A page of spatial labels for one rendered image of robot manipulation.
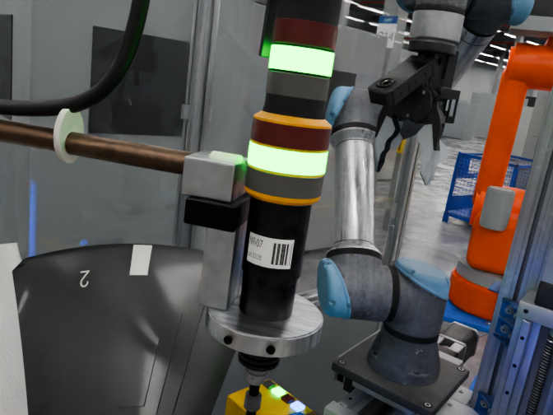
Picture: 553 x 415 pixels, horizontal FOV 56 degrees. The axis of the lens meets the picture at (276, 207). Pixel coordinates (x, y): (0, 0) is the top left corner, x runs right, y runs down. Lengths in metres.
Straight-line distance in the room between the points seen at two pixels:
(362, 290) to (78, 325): 0.66
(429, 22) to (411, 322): 0.57
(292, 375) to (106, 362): 1.21
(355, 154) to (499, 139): 3.26
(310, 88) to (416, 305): 0.83
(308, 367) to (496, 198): 2.70
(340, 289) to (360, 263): 0.07
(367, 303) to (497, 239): 3.22
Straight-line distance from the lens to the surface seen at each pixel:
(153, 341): 0.46
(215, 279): 0.30
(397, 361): 1.12
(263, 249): 0.28
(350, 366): 1.14
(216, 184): 0.29
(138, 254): 0.50
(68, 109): 0.33
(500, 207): 4.11
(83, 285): 0.50
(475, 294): 4.29
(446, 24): 0.83
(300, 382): 1.68
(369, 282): 1.04
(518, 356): 1.14
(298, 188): 0.27
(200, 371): 0.45
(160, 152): 0.31
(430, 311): 1.09
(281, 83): 0.27
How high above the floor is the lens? 1.60
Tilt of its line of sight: 14 degrees down
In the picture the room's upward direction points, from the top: 8 degrees clockwise
